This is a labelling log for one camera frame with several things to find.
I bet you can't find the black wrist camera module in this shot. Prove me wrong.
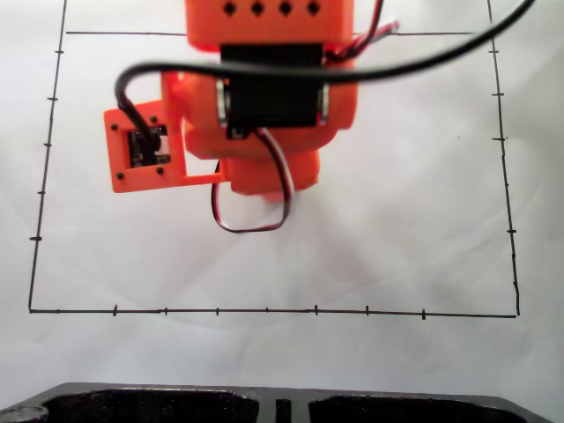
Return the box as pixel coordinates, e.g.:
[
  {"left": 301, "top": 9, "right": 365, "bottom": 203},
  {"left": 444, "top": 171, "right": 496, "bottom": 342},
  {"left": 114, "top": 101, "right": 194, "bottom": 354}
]
[{"left": 126, "top": 124, "right": 172, "bottom": 169}]

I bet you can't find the white sheet with drawn frame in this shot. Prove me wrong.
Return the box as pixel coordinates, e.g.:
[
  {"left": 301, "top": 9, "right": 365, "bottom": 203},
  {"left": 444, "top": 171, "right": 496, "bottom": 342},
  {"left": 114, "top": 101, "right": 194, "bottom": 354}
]
[{"left": 0, "top": 0, "right": 564, "bottom": 400}]

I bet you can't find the orange camera mount bracket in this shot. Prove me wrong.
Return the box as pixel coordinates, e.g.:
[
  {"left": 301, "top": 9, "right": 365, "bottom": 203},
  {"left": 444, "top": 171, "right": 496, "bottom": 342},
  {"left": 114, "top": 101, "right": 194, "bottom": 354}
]
[{"left": 103, "top": 69, "right": 224, "bottom": 195}]

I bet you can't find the black camera cable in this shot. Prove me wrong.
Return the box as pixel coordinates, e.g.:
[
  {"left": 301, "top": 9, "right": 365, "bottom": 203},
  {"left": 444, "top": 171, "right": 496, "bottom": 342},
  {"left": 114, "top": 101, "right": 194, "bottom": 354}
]
[{"left": 115, "top": 0, "right": 538, "bottom": 149}]

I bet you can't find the red white black servo cable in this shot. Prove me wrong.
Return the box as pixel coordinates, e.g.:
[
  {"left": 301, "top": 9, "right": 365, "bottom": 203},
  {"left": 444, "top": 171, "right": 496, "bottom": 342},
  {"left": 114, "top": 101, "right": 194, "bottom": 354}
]
[
  {"left": 210, "top": 127, "right": 297, "bottom": 234},
  {"left": 324, "top": 0, "right": 401, "bottom": 62}
]

